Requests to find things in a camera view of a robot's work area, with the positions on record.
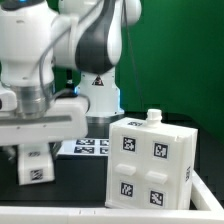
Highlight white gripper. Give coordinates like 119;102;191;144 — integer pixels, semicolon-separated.
0;96;89;157

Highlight white cabinet top block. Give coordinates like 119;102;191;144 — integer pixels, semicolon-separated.
18;143;55;185

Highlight white cabinet body box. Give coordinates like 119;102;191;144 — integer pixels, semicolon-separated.
105;109;198;210

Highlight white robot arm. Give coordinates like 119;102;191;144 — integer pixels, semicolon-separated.
0;0;142;146

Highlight white marker sheet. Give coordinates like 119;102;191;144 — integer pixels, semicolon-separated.
58;138;109;156

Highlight white L-shaped fence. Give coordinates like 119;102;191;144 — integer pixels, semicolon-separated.
0;172;224;224

